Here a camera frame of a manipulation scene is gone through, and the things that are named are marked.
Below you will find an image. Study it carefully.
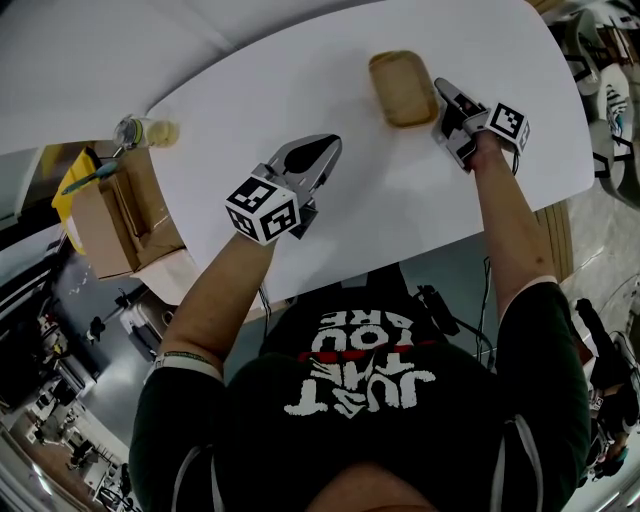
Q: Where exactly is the small open cardboard box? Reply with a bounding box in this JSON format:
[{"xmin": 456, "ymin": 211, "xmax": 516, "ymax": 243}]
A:
[{"xmin": 69, "ymin": 149, "xmax": 186, "ymax": 281}]

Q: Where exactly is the teal handled tool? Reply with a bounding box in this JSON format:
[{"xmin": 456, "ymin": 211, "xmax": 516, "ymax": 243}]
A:
[{"xmin": 60, "ymin": 158, "xmax": 120, "ymax": 196}]

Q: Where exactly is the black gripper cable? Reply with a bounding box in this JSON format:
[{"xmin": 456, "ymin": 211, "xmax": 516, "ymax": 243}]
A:
[{"xmin": 257, "ymin": 282, "xmax": 274, "ymax": 321}]

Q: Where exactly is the black box device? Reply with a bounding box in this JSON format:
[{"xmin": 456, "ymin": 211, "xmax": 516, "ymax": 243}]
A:
[{"xmin": 416, "ymin": 284, "xmax": 461, "ymax": 337}]

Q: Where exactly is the white patterned cushion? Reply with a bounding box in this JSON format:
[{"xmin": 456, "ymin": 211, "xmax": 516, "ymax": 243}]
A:
[{"xmin": 602, "ymin": 79, "xmax": 634, "ymax": 151}]

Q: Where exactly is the black scooter handlebar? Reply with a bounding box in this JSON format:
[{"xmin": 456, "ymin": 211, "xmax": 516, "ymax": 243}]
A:
[{"xmin": 87, "ymin": 289, "xmax": 141, "ymax": 344}]

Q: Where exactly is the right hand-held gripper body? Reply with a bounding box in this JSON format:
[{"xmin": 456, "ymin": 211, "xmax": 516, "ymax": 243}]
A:
[{"xmin": 432, "ymin": 77, "xmax": 531, "ymax": 174}]

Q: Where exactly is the person's dark printed t-shirt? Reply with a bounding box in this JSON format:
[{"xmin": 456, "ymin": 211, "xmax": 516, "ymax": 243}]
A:
[{"xmin": 128, "ymin": 262, "xmax": 591, "ymax": 512}]

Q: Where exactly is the person's right forearm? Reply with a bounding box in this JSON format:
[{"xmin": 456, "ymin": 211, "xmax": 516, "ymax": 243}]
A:
[{"xmin": 469, "ymin": 132, "xmax": 559, "ymax": 324}]

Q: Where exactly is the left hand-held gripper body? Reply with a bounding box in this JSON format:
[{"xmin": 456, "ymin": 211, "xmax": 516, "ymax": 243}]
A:
[{"xmin": 224, "ymin": 133, "xmax": 344, "ymax": 246}]

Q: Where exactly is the grey chair with black legs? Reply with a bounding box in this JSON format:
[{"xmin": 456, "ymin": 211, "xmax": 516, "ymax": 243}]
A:
[{"xmin": 589, "ymin": 62, "xmax": 640, "ymax": 194}]

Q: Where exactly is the black floor cable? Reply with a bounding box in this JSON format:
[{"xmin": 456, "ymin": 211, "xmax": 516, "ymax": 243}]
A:
[{"xmin": 477, "ymin": 256, "xmax": 499, "ymax": 374}]

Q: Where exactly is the plain grey chair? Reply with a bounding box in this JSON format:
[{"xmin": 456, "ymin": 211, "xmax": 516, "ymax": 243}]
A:
[{"xmin": 559, "ymin": 7, "xmax": 604, "ymax": 99}]

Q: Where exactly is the clear bottle with yellow liquid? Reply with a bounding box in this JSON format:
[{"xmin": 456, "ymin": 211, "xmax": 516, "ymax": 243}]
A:
[{"xmin": 112, "ymin": 113, "xmax": 181, "ymax": 150}]

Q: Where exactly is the person's face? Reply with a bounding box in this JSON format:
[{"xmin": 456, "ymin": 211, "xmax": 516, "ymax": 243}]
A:
[{"xmin": 304, "ymin": 462, "xmax": 446, "ymax": 512}]

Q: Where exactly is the white grey machine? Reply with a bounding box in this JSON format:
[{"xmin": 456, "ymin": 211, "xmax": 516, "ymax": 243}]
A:
[{"xmin": 119, "ymin": 299, "xmax": 176, "ymax": 361}]

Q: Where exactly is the person's left forearm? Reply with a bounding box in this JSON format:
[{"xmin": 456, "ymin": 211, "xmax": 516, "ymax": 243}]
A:
[{"xmin": 158, "ymin": 232, "xmax": 275, "ymax": 374}]

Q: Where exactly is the tan rectangular tray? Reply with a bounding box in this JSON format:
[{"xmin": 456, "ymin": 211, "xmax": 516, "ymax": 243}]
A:
[{"xmin": 368, "ymin": 48, "xmax": 440, "ymax": 129}]

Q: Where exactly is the yellow plastic bin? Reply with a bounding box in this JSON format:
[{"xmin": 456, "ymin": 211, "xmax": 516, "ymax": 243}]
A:
[{"xmin": 51, "ymin": 146, "xmax": 104, "ymax": 256}]

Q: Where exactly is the wooden slatted platform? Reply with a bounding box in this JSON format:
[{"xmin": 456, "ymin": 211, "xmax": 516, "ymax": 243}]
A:
[{"xmin": 532, "ymin": 202, "xmax": 574, "ymax": 284}]

